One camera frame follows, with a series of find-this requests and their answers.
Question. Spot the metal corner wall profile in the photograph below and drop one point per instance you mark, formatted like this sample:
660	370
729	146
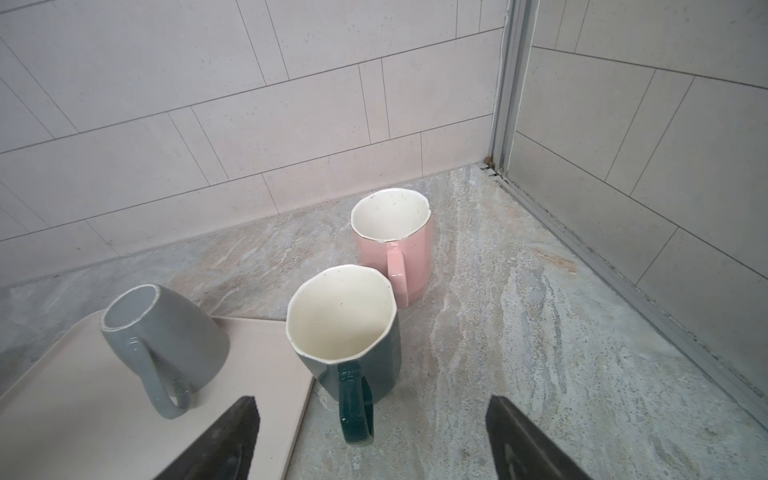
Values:
516	45

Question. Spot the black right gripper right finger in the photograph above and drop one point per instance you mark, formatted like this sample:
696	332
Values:
521	450

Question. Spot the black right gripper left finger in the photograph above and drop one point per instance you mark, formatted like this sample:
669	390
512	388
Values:
225	450

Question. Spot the pink faceted mug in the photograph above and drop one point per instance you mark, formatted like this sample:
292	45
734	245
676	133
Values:
393	230

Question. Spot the beige plastic tray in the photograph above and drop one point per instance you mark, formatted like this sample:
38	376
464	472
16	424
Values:
80	413

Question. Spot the dark green faceted mug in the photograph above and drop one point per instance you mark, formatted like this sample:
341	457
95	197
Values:
343	324

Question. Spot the grey mug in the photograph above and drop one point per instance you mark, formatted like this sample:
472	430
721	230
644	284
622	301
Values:
170	343

